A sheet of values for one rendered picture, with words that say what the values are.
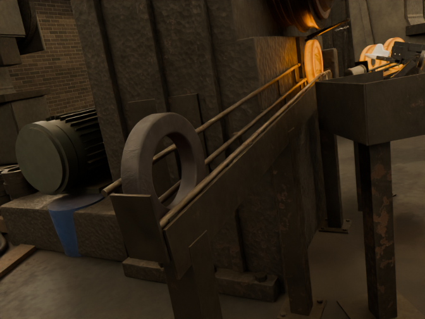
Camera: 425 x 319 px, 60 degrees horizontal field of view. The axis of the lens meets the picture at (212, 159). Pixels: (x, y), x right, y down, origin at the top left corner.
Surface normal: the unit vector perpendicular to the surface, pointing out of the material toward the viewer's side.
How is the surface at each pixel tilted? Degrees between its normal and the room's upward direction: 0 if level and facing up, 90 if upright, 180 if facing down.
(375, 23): 90
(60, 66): 90
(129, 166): 66
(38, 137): 90
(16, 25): 92
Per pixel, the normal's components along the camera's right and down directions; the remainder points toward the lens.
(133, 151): -0.47, -0.32
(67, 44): 0.87, -0.02
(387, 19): -0.66, 0.29
